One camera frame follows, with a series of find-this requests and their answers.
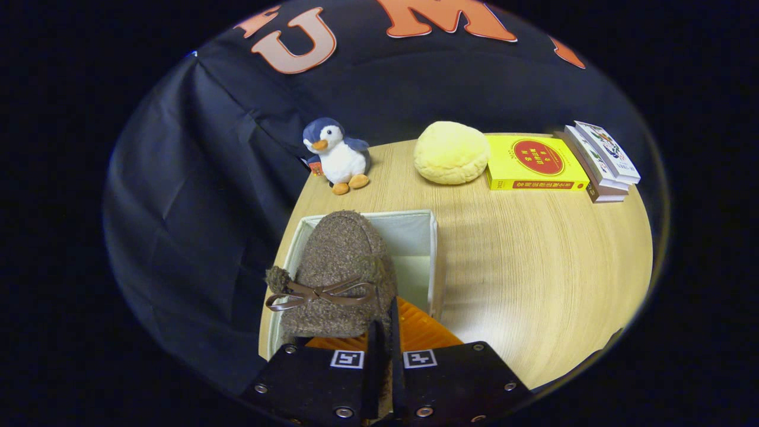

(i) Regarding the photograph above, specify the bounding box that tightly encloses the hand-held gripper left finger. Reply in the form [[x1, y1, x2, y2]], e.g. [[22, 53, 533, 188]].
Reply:
[[240, 320, 389, 427]]

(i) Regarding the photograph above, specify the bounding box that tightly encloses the beige fabric storage box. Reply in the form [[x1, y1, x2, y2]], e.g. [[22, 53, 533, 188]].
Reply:
[[266, 209, 438, 359]]

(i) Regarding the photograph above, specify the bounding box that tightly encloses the brown cover book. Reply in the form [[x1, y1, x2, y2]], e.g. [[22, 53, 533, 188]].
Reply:
[[554, 130, 626, 203]]

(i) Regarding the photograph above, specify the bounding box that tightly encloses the white illustrated book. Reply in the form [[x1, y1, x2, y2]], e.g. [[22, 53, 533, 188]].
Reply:
[[574, 120, 642, 184]]

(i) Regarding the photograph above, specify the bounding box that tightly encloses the brown fuzzy shoe with bow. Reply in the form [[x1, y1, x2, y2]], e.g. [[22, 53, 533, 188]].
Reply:
[[265, 210, 398, 340]]

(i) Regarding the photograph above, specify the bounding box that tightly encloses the yellow round plush cushion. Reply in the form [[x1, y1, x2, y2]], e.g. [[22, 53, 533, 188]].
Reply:
[[413, 121, 492, 185]]

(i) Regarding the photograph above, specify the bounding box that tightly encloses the yellow book with red circle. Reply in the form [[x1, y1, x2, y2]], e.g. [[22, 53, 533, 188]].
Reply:
[[485, 134, 591, 191]]

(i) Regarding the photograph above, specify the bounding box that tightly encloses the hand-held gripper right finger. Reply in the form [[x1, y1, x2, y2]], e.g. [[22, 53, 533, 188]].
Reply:
[[388, 296, 533, 427]]

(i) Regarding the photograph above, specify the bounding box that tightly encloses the penguin plush toy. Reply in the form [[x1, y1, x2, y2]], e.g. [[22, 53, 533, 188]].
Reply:
[[302, 117, 372, 196]]

